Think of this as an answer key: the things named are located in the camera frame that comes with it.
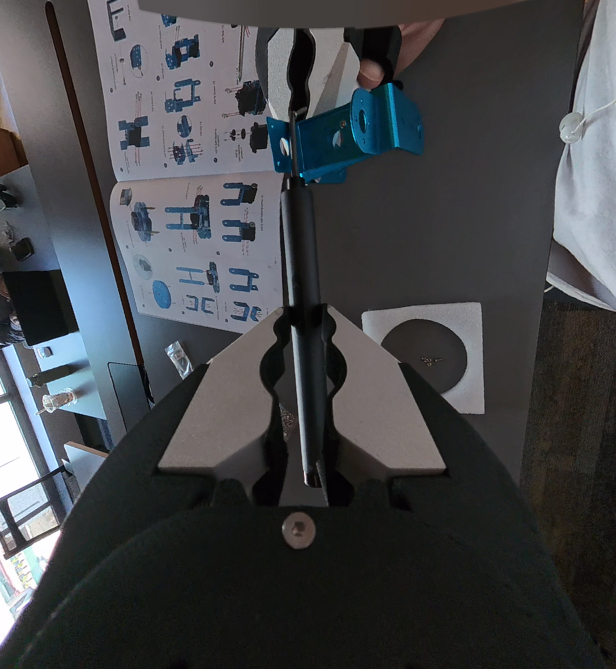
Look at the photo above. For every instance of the blue metal bracket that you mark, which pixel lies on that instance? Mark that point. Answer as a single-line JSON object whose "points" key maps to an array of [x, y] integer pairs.
{"points": [[328, 137]]}

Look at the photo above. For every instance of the robot assembly instruction booklet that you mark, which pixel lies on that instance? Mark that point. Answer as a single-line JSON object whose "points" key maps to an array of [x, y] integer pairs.
{"points": [[182, 172]]}

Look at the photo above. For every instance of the black laptop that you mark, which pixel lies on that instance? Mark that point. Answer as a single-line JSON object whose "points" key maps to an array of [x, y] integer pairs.
{"points": [[39, 308]]}

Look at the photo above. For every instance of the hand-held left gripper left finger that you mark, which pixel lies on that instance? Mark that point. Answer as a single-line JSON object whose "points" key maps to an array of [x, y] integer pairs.
{"points": [[219, 413]]}

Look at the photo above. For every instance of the dark grey desk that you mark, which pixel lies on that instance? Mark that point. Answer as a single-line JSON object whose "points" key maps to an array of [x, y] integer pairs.
{"points": [[443, 219]]}

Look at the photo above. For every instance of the person's right hand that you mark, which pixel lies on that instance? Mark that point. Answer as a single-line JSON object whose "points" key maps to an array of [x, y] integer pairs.
{"points": [[373, 74]]}

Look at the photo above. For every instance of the black chair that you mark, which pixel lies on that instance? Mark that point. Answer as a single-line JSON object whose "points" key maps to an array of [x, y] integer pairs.
{"points": [[20, 515]]}

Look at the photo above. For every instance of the glass jar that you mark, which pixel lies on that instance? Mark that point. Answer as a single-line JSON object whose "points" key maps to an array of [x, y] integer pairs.
{"points": [[59, 401]]}

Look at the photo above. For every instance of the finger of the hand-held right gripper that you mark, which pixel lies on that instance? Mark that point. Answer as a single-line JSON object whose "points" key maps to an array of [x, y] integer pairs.
{"points": [[274, 68], [334, 62]]}

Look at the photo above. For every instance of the black precision screwdriver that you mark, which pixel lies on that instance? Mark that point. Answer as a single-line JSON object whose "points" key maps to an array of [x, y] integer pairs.
{"points": [[300, 251]]}

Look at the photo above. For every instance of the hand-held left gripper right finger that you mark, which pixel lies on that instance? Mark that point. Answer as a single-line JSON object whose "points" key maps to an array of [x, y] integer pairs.
{"points": [[386, 413]]}

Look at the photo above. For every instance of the pale green table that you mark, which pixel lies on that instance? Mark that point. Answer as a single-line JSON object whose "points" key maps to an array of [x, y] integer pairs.
{"points": [[5, 224]]}

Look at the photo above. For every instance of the clear zip bag with parts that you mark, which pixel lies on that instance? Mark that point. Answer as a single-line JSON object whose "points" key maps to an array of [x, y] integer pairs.
{"points": [[179, 359]]}

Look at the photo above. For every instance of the grey rectangular box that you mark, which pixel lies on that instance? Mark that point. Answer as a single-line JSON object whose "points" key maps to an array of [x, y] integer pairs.
{"points": [[49, 376]]}

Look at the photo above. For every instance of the person's white top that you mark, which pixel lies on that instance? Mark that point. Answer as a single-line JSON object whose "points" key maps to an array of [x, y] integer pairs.
{"points": [[600, 219]]}

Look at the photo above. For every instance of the pile of small screw bags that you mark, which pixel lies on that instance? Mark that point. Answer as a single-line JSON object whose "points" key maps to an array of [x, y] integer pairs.
{"points": [[287, 421]]}

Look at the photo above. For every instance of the white foam square with hole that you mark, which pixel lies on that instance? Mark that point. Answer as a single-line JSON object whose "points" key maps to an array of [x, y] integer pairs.
{"points": [[467, 324]]}

